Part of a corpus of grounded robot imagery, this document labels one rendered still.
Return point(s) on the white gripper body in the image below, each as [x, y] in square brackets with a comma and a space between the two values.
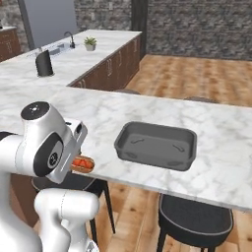
[70, 157]

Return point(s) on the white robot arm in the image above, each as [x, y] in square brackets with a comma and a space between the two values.
[39, 149]

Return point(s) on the hot dog in bun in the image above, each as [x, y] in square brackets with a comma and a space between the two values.
[84, 164]

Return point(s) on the grey tupperware container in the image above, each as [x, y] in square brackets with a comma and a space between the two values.
[156, 146]

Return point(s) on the brown wooden counter cupboards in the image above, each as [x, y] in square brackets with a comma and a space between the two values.
[113, 67]

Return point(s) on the black cylinder appliance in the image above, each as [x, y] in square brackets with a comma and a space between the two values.
[44, 64]

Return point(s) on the steel sink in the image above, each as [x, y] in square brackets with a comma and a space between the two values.
[58, 50]

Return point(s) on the green plant in white pot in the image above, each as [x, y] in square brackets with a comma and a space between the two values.
[90, 42]

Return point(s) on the black sink tap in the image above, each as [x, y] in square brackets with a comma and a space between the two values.
[71, 39]

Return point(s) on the brown wooden wall cupboards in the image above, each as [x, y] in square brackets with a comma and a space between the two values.
[9, 44]

